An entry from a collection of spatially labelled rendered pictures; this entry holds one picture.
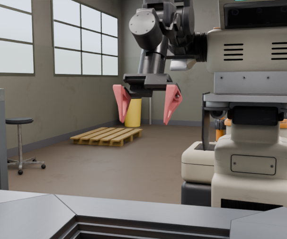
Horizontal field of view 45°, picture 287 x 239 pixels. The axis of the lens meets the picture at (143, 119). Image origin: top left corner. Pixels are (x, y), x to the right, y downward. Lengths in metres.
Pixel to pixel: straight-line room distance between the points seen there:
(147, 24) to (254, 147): 0.49
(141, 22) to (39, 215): 0.41
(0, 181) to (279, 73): 0.91
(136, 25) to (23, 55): 4.66
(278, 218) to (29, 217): 0.42
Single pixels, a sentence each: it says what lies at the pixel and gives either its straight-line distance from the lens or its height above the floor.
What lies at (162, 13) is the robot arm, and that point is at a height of 1.23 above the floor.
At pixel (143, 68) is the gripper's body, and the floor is 1.10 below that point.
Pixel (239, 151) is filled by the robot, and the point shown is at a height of 0.88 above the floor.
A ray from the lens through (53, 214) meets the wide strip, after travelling 0.64.
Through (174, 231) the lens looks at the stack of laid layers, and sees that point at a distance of 0.59.
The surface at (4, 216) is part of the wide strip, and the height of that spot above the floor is 0.85.
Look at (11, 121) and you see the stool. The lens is 4.26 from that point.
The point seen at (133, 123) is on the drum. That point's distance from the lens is 7.80.
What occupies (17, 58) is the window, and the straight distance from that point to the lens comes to 5.24.
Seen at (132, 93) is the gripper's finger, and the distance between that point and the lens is 0.78.
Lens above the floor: 1.08
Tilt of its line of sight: 7 degrees down
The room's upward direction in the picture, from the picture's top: straight up
